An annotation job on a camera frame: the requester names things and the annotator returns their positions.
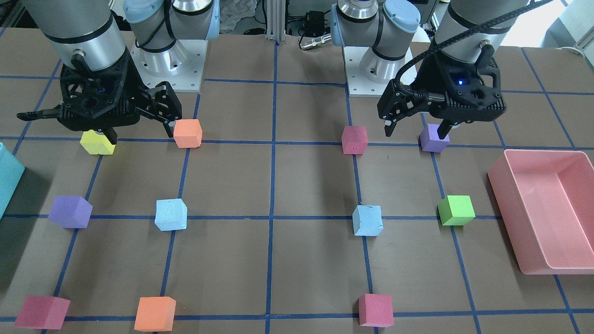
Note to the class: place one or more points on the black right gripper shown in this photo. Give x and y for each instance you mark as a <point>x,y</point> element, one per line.
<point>132,83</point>

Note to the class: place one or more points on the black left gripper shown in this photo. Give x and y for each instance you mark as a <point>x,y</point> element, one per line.
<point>430,79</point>

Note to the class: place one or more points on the light blue foam block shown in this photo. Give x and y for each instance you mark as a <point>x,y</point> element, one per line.
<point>170,214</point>
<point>367,220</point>

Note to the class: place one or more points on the purple foam block near left arm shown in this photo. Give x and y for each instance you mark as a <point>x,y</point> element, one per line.
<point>430,140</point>

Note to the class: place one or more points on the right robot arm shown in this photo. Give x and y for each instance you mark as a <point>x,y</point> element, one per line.
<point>91,28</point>

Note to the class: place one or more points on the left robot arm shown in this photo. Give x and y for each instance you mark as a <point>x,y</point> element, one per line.
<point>388,29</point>

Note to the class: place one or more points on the yellow foam block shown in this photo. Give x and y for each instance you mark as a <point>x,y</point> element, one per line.
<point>96,144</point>

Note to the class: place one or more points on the pink foam block with dot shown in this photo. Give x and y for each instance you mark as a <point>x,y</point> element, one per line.
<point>354,140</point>

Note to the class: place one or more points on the cyan plastic tray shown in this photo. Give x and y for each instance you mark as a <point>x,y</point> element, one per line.
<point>11,171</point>

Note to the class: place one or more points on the green foam block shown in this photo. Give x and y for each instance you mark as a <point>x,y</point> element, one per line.
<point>456,210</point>

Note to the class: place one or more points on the purple foam block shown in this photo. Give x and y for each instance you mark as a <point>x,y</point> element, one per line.
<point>70,211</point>

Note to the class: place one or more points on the orange foam block far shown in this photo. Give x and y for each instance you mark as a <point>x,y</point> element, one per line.
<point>188,133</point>

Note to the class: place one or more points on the orange foam block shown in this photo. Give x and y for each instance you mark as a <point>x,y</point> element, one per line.
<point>188,133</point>
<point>155,314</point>

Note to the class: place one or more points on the pink plastic tray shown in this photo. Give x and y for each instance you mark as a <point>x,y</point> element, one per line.
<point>546,199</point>

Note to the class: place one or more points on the pink foam block front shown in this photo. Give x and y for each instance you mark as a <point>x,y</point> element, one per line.
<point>42,312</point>
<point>375,310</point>

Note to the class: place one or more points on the orange foam block front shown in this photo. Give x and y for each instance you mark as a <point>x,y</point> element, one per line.
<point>155,314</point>

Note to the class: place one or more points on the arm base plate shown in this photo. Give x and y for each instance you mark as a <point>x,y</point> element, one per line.
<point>182,65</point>
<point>359,83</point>

